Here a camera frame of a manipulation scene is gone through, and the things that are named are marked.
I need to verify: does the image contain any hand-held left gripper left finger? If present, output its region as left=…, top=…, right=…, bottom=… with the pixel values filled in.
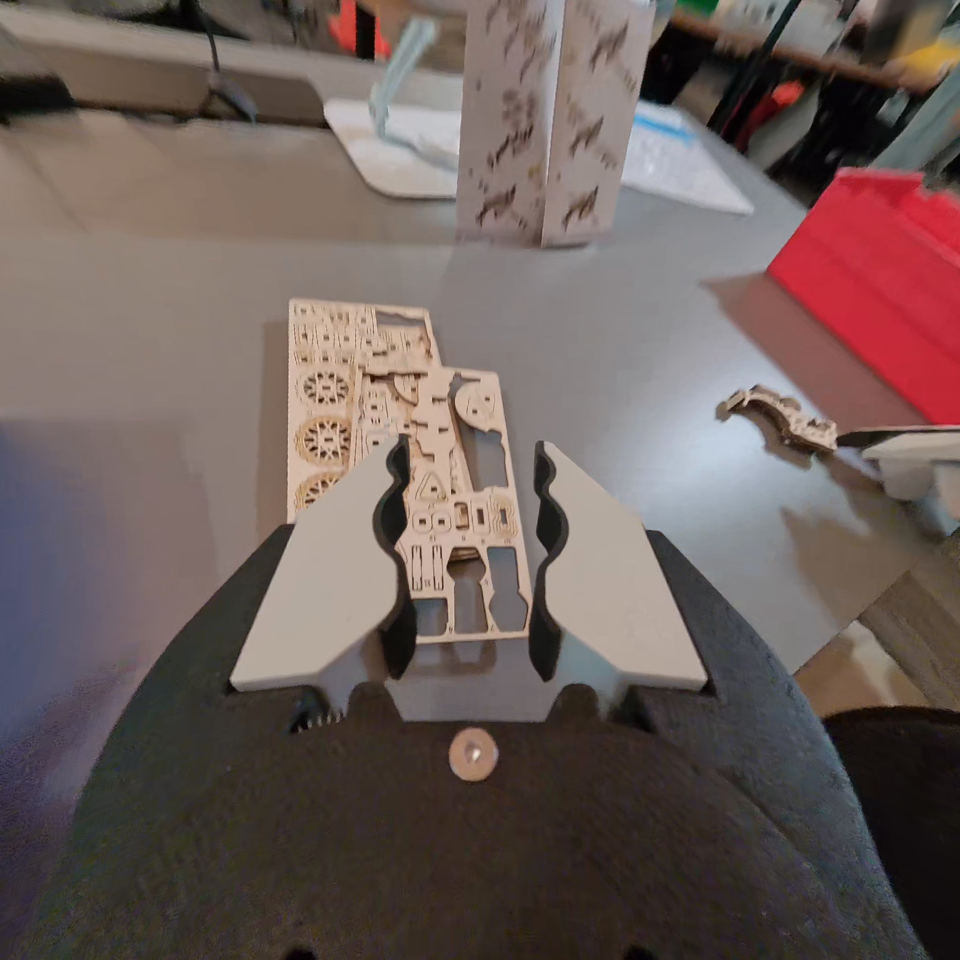
left=228, top=435, right=420, bottom=714

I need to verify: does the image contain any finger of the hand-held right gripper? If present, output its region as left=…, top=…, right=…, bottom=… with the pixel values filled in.
left=836, top=426, right=960, bottom=535

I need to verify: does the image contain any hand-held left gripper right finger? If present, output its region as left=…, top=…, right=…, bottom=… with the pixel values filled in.
left=527, top=440, right=711, bottom=715

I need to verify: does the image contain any assembled layered wooden part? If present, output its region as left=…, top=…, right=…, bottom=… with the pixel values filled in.
left=716, top=384, right=840, bottom=456

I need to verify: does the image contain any laser-cut wooden part sheet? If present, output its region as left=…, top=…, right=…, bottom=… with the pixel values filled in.
left=358, top=366, right=535, bottom=646

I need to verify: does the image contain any grey desk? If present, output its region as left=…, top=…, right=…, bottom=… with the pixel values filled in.
left=0, top=105, right=960, bottom=960

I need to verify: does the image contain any red plastic bin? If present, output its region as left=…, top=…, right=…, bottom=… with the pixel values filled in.
left=766, top=166, right=960, bottom=427

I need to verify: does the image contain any stack of wooden kit boards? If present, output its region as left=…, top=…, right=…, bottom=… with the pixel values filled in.
left=287, top=298, right=451, bottom=526

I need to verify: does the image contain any white printed paper sheet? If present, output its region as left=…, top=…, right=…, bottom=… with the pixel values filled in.
left=621, top=99, right=757, bottom=217

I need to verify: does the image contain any black stand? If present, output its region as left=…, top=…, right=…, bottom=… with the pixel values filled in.
left=705, top=0, right=807, bottom=140

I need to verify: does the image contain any white board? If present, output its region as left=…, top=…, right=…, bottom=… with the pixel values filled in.
left=322, top=96, right=462, bottom=200

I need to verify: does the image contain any pale teal object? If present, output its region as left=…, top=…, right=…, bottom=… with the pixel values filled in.
left=367, top=18, right=438, bottom=151

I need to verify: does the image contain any grey rounded panel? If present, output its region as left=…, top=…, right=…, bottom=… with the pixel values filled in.
left=0, top=3, right=327, bottom=129

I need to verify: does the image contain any black cable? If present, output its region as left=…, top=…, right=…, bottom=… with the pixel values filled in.
left=187, top=0, right=260, bottom=125

